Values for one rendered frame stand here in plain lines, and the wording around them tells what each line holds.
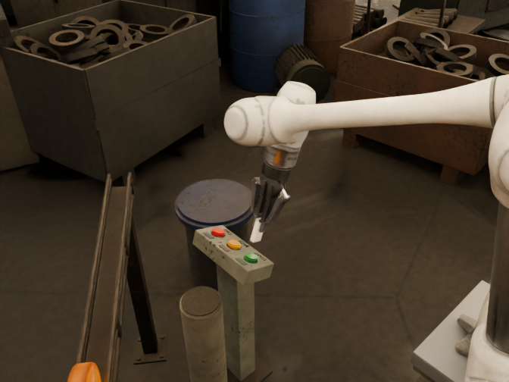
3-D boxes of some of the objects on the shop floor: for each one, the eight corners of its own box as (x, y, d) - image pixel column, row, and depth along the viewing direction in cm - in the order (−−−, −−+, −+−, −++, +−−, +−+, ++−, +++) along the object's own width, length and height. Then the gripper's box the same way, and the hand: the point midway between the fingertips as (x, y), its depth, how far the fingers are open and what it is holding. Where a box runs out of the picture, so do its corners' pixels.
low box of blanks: (513, 143, 308) (548, 42, 270) (470, 194, 264) (505, 81, 226) (382, 104, 358) (397, 13, 320) (328, 140, 313) (337, 40, 275)
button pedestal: (244, 405, 165) (239, 277, 129) (201, 360, 179) (187, 233, 143) (277, 377, 173) (282, 249, 137) (234, 336, 188) (228, 211, 152)
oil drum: (264, 100, 365) (265, -27, 313) (216, 78, 401) (209, -39, 349) (316, 79, 397) (325, -39, 345) (267, 61, 433) (268, -49, 381)
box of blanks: (112, 202, 260) (82, 64, 215) (17, 159, 297) (-26, 34, 252) (223, 126, 330) (218, 10, 285) (135, 99, 367) (118, -7, 322)
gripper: (251, 153, 127) (230, 231, 136) (286, 173, 119) (261, 255, 128) (270, 152, 133) (248, 227, 141) (305, 171, 125) (279, 250, 133)
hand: (258, 230), depth 133 cm, fingers closed
